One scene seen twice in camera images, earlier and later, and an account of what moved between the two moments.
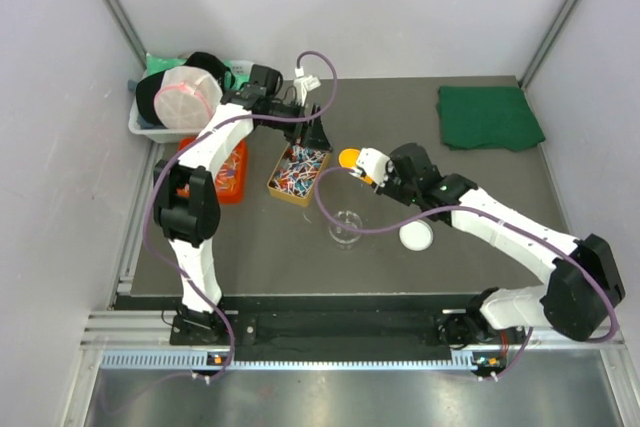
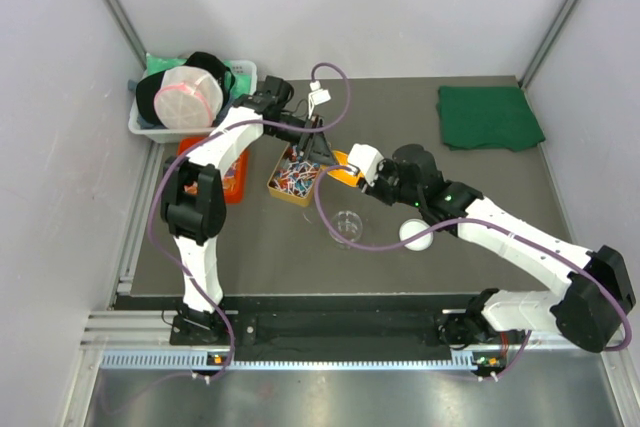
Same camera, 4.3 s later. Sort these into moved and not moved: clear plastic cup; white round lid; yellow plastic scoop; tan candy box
Moved: yellow plastic scoop
Not moved: tan candy box; clear plastic cup; white round lid
